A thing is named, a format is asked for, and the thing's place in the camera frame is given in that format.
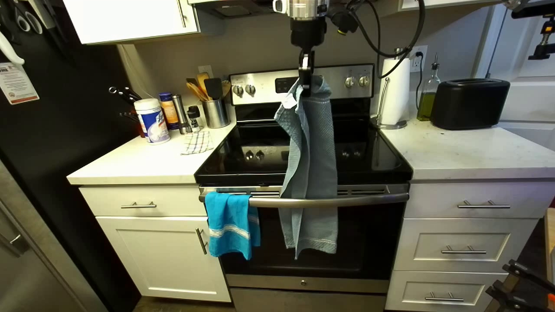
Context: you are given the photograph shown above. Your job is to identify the black refrigerator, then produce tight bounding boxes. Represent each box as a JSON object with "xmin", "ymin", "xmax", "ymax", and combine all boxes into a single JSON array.
[{"xmin": 0, "ymin": 0, "xmax": 144, "ymax": 312}]

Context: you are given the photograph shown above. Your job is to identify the black orange camera clamp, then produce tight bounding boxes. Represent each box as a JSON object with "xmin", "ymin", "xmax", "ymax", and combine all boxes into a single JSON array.
[{"xmin": 510, "ymin": 0, "xmax": 555, "ymax": 62}]

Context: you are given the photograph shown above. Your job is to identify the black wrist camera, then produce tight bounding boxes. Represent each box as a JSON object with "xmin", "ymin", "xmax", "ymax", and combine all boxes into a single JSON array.
[{"xmin": 326, "ymin": 3, "xmax": 361, "ymax": 35}]

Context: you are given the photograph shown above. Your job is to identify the white upper cabinet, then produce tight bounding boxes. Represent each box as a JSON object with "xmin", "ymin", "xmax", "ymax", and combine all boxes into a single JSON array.
[{"xmin": 61, "ymin": 0, "xmax": 203, "ymax": 47}]

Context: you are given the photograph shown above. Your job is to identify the white paper towel roll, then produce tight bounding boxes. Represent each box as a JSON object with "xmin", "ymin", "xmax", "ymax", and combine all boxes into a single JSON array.
[{"xmin": 377, "ymin": 47, "xmax": 413, "ymax": 130}]

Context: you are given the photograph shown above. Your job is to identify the black kitchen scissors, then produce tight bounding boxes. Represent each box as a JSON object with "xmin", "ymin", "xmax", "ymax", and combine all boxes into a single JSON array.
[{"xmin": 9, "ymin": 0, "xmax": 47, "ymax": 35}]

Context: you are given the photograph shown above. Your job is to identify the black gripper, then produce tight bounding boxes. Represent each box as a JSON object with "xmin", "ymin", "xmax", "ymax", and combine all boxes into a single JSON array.
[{"xmin": 288, "ymin": 16, "xmax": 330, "ymax": 97}]

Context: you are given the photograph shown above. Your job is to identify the black red clamp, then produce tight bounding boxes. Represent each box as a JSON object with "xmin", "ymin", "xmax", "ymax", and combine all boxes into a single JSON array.
[{"xmin": 484, "ymin": 258, "xmax": 555, "ymax": 312}]

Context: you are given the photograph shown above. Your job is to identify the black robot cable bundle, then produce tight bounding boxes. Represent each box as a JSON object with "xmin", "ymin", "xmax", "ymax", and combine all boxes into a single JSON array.
[{"xmin": 326, "ymin": 0, "xmax": 429, "ymax": 80}]

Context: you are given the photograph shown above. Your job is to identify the dark glass bottle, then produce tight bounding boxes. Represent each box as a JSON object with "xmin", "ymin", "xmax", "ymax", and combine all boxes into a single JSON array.
[{"xmin": 108, "ymin": 83, "xmax": 144, "ymax": 139}]

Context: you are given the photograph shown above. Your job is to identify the wooden cooking utensils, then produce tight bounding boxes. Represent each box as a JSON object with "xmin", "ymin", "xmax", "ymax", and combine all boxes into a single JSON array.
[{"xmin": 184, "ymin": 71, "xmax": 234, "ymax": 104}]

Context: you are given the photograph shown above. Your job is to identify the white drawer cabinet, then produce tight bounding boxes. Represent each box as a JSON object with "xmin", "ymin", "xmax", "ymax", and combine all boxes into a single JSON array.
[{"xmin": 385, "ymin": 179, "xmax": 555, "ymax": 312}]

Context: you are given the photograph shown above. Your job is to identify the bright blue striped towel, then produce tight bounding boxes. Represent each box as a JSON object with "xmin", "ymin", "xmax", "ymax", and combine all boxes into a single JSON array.
[{"xmin": 201, "ymin": 191, "xmax": 264, "ymax": 262}]

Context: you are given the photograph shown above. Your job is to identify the dark range hood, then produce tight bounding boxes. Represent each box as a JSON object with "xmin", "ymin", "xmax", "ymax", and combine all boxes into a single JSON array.
[{"xmin": 188, "ymin": 0, "xmax": 403, "ymax": 19}]

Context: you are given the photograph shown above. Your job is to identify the white wipes canister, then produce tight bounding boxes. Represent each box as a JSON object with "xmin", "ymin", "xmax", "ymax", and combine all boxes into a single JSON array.
[{"xmin": 132, "ymin": 97, "xmax": 172, "ymax": 144}]

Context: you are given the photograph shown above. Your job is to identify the white patterned cloth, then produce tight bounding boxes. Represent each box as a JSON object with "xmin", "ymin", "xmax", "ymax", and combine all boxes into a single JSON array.
[{"xmin": 179, "ymin": 127, "xmax": 217, "ymax": 158}]

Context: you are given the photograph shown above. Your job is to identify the white red paper tag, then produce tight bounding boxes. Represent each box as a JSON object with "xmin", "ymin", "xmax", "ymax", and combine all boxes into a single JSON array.
[{"xmin": 0, "ymin": 59, "xmax": 42, "ymax": 107}]

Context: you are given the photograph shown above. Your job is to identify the orange label spice bottle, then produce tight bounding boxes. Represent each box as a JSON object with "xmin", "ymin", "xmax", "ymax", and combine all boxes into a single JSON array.
[{"xmin": 158, "ymin": 92, "xmax": 182, "ymax": 132}]

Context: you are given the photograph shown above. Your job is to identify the black steel stove oven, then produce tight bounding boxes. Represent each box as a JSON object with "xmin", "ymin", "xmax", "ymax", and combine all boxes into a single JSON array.
[{"xmin": 193, "ymin": 62, "xmax": 415, "ymax": 312}]

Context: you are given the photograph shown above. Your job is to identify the black toaster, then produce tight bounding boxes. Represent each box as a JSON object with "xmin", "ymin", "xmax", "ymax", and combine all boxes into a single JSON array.
[{"xmin": 429, "ymin": 76, "xmax": 512, "ymax": 132}]

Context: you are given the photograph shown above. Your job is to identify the white base cabinet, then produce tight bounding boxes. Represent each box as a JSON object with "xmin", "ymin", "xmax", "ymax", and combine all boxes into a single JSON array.
[{"xmin": 77, "ymin": 184, "xmax": 234, "ymax": 305}]

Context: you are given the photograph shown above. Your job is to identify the wooden board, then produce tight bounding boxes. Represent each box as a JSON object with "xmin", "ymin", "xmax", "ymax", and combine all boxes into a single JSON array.
[{"xmin": 541, "ymin": 206, "xmax": 555, "ymax": 286}]

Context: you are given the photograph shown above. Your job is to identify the steel utensil holder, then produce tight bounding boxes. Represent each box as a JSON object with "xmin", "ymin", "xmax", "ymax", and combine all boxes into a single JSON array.
[{"xmin": 203, "ymin": 97, "xmax": 229, "ymax": 130}]

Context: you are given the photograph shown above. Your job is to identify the white wall outlet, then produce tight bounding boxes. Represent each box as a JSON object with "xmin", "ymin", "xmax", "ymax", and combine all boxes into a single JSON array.
[{"xmin": 408, "ymin": 43, "xmax": 430, "ymax": 75}]

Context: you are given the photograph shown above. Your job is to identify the olive oil bottle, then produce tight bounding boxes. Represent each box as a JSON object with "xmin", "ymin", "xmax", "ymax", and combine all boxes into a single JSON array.
[{"xmin": 417, "ymin": 61, "xmax": 443, "ymax": 123}]

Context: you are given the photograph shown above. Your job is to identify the steel oven door handle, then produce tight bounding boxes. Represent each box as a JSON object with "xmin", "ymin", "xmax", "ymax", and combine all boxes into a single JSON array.
[{"xmin": 198, "ymin": 189, "xmax": 411, "ymax": 211}]

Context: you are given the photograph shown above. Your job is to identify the grey-blue towel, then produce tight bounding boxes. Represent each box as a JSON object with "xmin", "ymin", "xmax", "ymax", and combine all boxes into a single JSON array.
[{"xmin": 273, "ymin": 76, "xmax": 340, "ymax": 262}]

